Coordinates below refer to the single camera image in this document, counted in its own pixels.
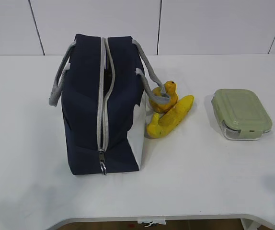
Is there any white paper scrap under table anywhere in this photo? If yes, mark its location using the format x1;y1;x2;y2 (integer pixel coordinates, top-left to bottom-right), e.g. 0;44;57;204
137;218;166;228

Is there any yellow toy banana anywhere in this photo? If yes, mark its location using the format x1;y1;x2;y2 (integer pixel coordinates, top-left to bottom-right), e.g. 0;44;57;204
146;95;195;138

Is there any yellow toy pear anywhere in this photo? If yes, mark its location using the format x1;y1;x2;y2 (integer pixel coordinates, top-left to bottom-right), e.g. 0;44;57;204
149;80;178;114

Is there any green lid glass container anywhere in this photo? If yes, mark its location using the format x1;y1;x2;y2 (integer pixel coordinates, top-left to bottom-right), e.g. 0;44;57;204
211;89;273;141

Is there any navy blue lunch bag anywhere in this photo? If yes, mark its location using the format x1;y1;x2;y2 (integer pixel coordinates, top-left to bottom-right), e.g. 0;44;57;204
49;34;169;175

